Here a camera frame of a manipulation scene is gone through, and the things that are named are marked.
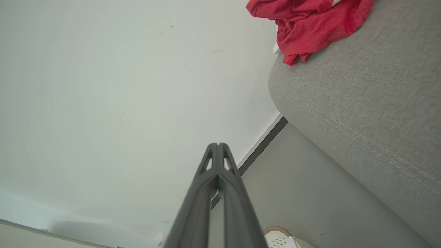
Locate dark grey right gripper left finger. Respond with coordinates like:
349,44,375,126
164,143,219,248

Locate beige plastic laundry basket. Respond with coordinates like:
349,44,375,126
264,226,315,248

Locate grey fabric sofa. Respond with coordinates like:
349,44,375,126
268,0,441,248

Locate red jersey with white stripes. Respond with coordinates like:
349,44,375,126
246,0,375,66

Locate dark grey baseboard strip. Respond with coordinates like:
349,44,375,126
210,114,288,210

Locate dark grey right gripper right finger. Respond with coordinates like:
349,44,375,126
218,143,269,248

